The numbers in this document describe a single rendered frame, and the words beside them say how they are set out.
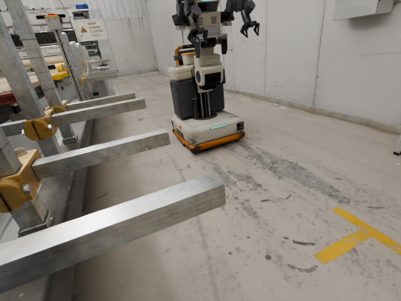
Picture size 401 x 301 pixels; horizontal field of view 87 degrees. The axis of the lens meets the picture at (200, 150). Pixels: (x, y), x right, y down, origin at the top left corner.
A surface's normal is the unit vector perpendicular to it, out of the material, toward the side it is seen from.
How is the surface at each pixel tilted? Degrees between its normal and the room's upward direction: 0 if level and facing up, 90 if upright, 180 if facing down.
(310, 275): 0
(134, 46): 90
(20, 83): 90
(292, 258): 0
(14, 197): 90
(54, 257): 90
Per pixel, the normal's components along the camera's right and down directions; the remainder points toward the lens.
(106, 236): 0.40, 0.36
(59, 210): -0.11, -0.89
